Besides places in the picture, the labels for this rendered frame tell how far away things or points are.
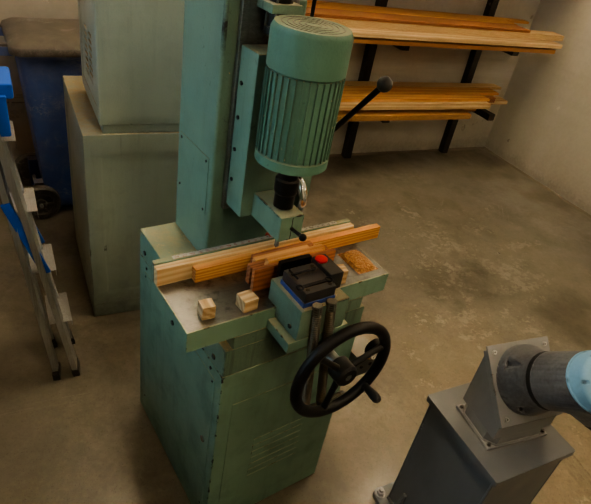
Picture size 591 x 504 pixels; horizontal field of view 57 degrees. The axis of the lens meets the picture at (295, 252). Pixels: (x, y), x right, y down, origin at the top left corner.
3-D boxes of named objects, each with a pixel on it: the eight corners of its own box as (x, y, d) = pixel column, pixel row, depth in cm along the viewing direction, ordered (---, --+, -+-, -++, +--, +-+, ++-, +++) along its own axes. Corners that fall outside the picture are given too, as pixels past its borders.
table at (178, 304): (202, 383, 115) (204, 363, 112) (149, 297, 135) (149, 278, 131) (407, 310, 147) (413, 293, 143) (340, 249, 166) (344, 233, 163)
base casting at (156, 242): (220, 379, 134) (223, 352, 129) (138, 252, 171) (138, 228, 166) (359, 329, 157) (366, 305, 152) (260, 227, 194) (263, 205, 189)
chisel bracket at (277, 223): (276, 247, 136) (281, 219, 131) (249, 219, 145) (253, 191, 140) (301, 242, 140) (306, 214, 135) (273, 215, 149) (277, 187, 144)
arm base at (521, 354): (539, 336, 152) (568, 335, 143) (559, 403, 150) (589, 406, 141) (487, 354, 145) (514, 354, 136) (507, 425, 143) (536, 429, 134)
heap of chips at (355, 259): (358, 274, 147) (360, 269, 146) (337, 254, 153) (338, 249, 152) (378, 269, 150) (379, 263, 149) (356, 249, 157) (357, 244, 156)
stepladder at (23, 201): (42, 387, 210) (-58, 90, 139) (36, 342, 228) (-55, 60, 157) (85, 374, 216) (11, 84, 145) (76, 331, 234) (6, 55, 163)
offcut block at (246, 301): (248, 299, 131) (250, 288, 129) (257, 308, 128) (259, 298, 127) (235, 304, 129) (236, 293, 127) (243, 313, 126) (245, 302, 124)
